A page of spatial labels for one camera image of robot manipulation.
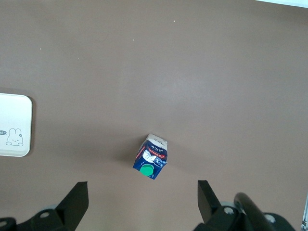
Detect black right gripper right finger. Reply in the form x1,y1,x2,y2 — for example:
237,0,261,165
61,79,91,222
194,180,297,231

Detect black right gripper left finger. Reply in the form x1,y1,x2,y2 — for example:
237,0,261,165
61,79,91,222
0,181,90,231

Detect blue milk carton green cap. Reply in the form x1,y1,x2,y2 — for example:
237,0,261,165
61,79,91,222
132,133,168,180

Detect cream tray with rabbit print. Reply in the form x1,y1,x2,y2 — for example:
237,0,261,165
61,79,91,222
0,93,33,157

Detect white table edge strip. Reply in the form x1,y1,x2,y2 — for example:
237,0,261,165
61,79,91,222
254,0,308,8

